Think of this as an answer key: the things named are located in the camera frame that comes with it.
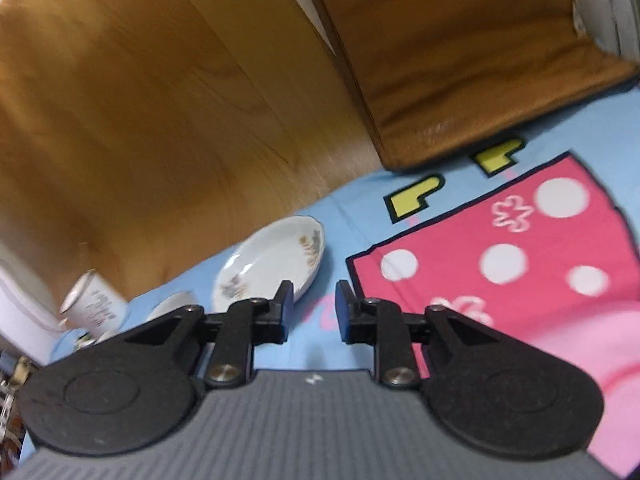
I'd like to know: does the white box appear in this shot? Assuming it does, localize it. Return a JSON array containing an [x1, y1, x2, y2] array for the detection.
[[0, 247, 63, 366]]

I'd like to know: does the white bowl pink floral print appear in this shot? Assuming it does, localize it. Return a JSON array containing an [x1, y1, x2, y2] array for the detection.
[[145, 290, 202, 322], [59, 269, 132, 333]]

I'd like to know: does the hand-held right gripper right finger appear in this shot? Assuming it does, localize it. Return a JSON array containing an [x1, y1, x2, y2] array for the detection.
[[335, 280, 501, 390]]

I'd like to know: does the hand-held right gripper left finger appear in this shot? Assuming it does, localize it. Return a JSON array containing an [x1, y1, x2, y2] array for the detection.
[[122, 280, 296, 390]]

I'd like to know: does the white plate with floral print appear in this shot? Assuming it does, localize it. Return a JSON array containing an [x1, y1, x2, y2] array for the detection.
[[212, 216, 327, 313]]

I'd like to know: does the brown seat cushion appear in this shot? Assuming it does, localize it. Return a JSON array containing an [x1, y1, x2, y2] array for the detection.
[[295, 0, 640, 171]]

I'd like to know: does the printed cartoon blanket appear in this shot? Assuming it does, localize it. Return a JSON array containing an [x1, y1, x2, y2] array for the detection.
[[20, 85, 640, 480]]

